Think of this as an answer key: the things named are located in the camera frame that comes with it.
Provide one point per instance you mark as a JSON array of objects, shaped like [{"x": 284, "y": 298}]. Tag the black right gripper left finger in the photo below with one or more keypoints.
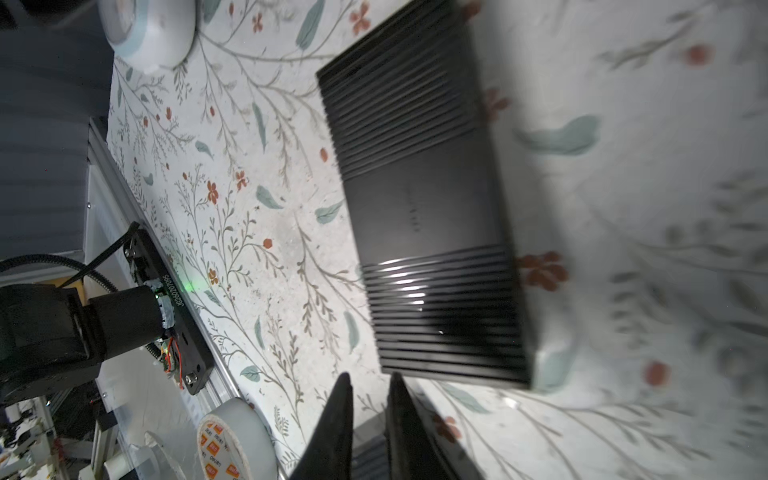
[{"x": 328, "y": 454}]

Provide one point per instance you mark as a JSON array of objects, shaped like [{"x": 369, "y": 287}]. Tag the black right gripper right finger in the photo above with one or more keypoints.
[{"x": 411, "y": 451}]

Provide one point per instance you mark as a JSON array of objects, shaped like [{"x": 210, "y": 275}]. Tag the black network switch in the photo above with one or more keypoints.
[{"x": 419, "y": 174}]

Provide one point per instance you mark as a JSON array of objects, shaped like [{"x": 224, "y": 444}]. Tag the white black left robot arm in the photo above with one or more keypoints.
[{"x": 51, "y": 341}]

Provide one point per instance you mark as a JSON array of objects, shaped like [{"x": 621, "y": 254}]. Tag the white tape roll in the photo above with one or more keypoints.
[{"x": 233, "y": 443}]

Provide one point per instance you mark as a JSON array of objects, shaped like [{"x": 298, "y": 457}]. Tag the white bowl-shaped object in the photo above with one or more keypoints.
[{"x": 151, "y": 36}]

